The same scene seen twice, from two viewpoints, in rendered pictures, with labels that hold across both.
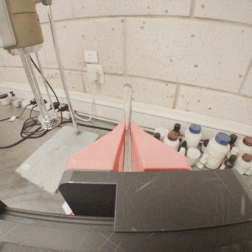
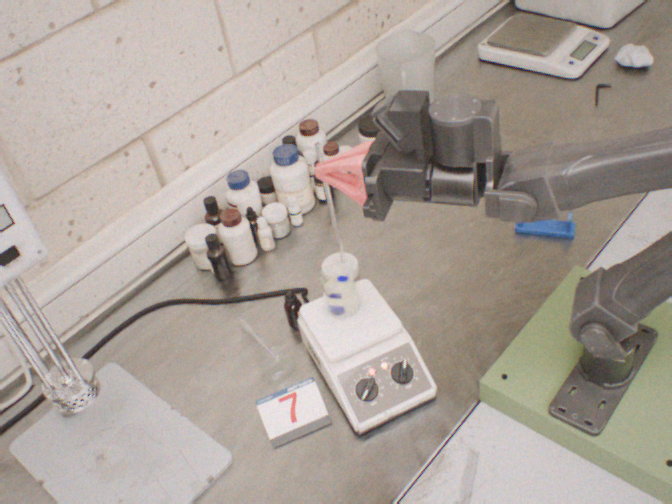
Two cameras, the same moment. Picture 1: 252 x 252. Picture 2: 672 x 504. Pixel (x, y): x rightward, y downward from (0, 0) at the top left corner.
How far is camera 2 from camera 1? 0.82 m
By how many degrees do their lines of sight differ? 47
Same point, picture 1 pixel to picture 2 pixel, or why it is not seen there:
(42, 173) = (167, 486)
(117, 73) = not seen: hidden behind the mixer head
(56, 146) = (92, 460)
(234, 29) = not seen: outside the picture
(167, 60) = (101, 110)
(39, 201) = (241, 488)
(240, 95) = (238, 75)
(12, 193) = not seen: outside the picture
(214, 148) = (291, 177)
